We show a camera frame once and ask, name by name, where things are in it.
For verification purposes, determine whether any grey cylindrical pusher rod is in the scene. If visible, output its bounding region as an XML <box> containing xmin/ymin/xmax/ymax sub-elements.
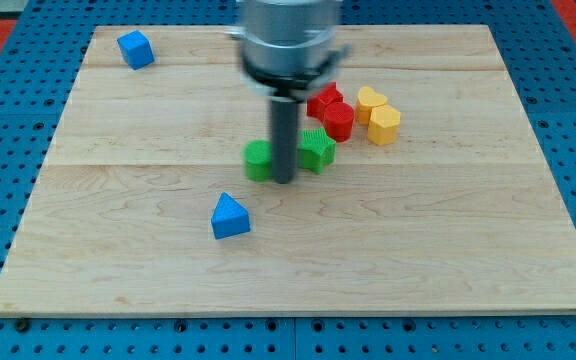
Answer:
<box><xmin>269</xmin><ymin>101</ymin><xmax>299</xmax><ymax>184</ymax></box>

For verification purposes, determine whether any green circle block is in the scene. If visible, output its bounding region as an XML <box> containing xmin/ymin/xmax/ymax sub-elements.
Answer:
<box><xmin>243</xmin><ymin>140</ymin><xmax>272</xmax><ymax>182</ymax></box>

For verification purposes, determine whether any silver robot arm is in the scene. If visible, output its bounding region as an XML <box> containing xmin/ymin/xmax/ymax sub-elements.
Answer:
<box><xmin>229</xmin><ymin>0</ymin><xmax>349</xmax><ymax>184</ymax></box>

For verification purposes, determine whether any red circle block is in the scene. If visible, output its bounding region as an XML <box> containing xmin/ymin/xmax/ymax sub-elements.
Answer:
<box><xmin>323</xmin><ymin>102</ymin><xmax>354</xmax><ymax>142</ymax></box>

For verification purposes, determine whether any red star block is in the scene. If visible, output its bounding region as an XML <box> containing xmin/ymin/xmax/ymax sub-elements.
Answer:
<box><xmin>306</xmin><ymin>82</ymin><xmax>344</xmax><ymax>121</ymax></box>

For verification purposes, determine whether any green star block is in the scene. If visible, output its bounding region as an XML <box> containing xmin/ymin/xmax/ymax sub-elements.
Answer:
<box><xmin>298</xmin><ymin>127</ymin><xmax>336</xmax><ymax>174</ymax></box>

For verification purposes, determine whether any yellow heart block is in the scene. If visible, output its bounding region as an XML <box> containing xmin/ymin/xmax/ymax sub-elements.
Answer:
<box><xmin>355</xmin><ymin>86</ymin><xmax>388</xmax><ymax>125</ymax></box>

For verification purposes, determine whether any yellow hexagon block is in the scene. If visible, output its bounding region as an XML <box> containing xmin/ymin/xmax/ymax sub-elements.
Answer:
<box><xmin>367</xmin><ymin>105</ymin><xmax>401</xmax><ymax>146</ymax></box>

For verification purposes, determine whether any blue triangle block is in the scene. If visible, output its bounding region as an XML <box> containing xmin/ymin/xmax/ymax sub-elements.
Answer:
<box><xmin>211</xmin><ymin>192</ymin><xmax>251</xmax><ymax>240</ymax></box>

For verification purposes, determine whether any blue cube block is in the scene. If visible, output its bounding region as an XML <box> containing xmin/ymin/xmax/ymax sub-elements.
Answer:
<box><xmin>117</xmin><ymin>30</ymin><xmax>155</xmax><ymax>70</ymax></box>

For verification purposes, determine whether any wooden board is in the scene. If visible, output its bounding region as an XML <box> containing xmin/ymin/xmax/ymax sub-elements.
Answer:
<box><xmin>0</xmin><ymin>25</ymin><xmax>576</xmax><ymax>318</ymax></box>

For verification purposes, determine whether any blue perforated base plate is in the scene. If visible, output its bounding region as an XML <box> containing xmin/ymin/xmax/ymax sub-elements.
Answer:
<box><xmin>0</xmin><ymin>1</ymin><xmax>576</xmax><ymax>359</ymax></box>

